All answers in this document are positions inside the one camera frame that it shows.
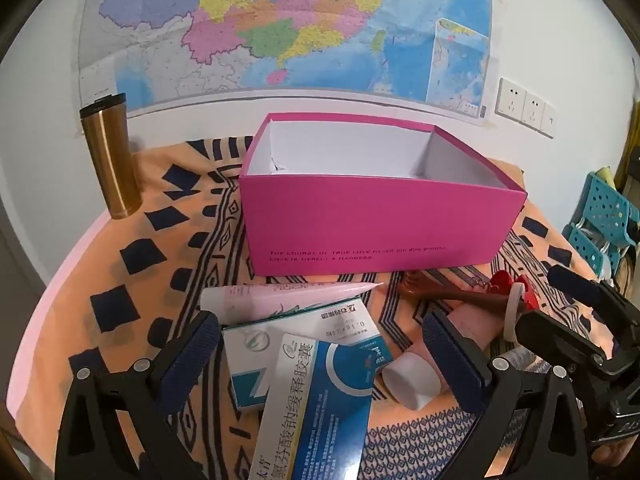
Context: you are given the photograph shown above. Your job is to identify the pink cream tube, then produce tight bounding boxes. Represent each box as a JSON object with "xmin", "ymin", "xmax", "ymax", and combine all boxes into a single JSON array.
[{"xmin": 200, "ymin": 281, "xmax": 385, "ymax": 326}]

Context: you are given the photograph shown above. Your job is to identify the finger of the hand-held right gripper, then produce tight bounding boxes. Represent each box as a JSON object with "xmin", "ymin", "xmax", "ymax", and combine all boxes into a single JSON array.
[
  {"xmin": 515, "ymin": 310, "xmax": 614, "ymax": 382},
  {"xmin": 547, "ymin": 264, "xmax": 637, "ymax": 352}
]

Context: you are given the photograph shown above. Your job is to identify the blue medicine box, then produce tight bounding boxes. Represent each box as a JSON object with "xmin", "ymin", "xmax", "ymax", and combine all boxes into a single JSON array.
[{"xmin": 247, "ymin": 332, "xmax": 376, "ymax": 480}]

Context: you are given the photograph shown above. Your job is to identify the orange patterned tablecloth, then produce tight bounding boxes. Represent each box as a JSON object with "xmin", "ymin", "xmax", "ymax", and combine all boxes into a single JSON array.
[{"xmin": 65, "ymin": 135, "xmax": 601, "ymax": 480}]

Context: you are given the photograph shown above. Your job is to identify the pink cardboard box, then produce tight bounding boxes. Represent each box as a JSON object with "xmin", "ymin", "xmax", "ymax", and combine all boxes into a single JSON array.
[{"xmin": 238, "ymin": 112, "xmax": 528, "ymax": 277}]

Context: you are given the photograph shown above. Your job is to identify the wall map poster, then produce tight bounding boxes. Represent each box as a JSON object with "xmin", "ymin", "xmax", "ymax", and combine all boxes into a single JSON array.
[{"xmin": 75, "ymin": 0, "xmax": 501, "ymax": 128}]

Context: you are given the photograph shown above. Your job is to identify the teal white medicine box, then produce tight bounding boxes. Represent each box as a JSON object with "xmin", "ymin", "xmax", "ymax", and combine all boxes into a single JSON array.
[{"xmin": 221, "ymin": 297, "xmax": 396, "ymax": 413}]

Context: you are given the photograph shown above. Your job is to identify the blue plastic rack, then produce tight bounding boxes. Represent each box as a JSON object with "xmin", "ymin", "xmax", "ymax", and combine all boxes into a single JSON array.
[{"xmin": 562, "ymin": 170, "xmax": 640, "ymax": 276}]

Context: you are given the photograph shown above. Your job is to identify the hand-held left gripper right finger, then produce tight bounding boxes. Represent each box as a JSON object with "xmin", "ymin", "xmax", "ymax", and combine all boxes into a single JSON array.
[{"xmin": 421, "ymin": 310, "xmax": 590, "ymax": 480}]

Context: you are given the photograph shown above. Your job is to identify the white ring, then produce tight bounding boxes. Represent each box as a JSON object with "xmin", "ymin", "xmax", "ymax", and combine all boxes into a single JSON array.
[{"xmin": 501, "ymin": 282, "xmax": 527, "ymax": 345}]

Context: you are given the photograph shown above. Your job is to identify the red plastic clip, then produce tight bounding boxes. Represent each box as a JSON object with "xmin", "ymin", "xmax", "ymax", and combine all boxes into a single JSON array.
[{"xmin": 489, "ymin": 269, "xmax": 543, "ymax": 311}]

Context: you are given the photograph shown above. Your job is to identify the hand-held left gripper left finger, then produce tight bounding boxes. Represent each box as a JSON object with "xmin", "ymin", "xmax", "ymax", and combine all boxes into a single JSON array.
[{"xmin": 54, "ymin": 310, "xmax": 223, "ymax": 480}]

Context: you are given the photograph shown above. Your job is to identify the pink bottle with white cap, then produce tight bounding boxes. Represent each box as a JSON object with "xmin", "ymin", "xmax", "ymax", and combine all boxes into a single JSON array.
[{"xmin": 382, "ymin": 305, "xmax": 483, "ymax": 409}]

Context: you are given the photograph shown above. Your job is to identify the gold tumbler with black lid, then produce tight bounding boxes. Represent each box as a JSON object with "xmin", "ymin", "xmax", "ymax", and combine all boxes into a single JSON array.
[{"xmin": 80, "ymin": 92, "xmax": 143, "ymax": 221}]

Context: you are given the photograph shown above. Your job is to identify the brown wooden comb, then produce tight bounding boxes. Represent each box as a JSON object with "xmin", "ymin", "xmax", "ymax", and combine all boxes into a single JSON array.
[{"xmin": 397, "ymin": 271, "xmax": 511, "ymax": 311}]

